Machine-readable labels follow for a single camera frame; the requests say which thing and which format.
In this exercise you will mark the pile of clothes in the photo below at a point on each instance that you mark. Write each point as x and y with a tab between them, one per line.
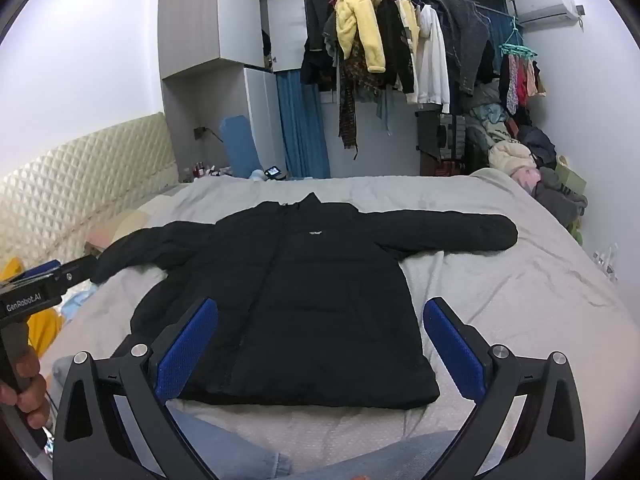
520	155

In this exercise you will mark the black hanging garment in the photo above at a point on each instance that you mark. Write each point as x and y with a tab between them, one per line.
395	45

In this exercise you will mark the person's left hand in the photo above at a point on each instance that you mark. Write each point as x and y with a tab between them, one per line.
30	390

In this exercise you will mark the small device with screen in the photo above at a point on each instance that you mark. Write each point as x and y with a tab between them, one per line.
274	172

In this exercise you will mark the small bottles on nightstand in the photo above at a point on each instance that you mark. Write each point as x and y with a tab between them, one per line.
205	169

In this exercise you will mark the white air conditioner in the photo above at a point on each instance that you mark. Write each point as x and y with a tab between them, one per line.
542	2

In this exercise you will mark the pale yellow hanging garment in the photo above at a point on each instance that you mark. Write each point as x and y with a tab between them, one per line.
407	17

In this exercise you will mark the green sock hanger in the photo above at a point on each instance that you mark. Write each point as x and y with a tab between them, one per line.
517	49

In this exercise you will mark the white wardrobe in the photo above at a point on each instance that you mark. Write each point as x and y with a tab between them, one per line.
200	20

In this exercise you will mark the blue curtain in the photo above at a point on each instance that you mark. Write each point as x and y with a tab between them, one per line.
302	125

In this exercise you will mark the yellow fleece jacket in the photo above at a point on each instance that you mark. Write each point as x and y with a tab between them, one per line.
357	20

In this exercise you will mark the white power strip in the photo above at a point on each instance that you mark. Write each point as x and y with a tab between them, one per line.
607	260

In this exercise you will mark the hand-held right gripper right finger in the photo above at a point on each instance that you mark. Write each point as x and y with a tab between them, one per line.
455	355

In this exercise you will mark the black puffer jacket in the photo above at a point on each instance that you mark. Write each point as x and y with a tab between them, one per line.
310	285

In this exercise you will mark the brown patterned scarf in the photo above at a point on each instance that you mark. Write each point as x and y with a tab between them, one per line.
350	100

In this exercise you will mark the bed with light sheet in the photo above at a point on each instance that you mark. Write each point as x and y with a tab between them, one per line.
500	300

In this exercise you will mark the cream pillow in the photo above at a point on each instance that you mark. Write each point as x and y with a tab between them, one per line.
117	227

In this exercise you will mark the yellow cloth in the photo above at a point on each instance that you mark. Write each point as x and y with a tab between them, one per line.
45	327

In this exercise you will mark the light blue cloth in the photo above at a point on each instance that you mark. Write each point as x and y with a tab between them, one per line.
77	305

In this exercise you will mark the grey denim jacket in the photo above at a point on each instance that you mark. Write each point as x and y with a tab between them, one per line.
465	35

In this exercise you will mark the wall socket with plug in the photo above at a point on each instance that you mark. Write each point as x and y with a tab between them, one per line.
202	133

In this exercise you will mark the black hanging coat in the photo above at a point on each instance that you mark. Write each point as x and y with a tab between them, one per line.
315	35

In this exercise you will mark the small hanging garments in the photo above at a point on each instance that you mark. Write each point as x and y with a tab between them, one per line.
520	82

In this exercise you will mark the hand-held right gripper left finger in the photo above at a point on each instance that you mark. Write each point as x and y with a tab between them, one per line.
185	352

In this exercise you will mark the white hoodie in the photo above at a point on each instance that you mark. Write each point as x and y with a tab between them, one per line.
432	60

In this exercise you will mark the black suitcase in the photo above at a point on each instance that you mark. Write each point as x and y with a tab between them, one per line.
442	140

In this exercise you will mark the cream quilted headboard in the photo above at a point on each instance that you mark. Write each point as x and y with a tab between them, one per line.
75	185

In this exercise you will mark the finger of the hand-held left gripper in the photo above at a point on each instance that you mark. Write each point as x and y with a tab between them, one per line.
75	272

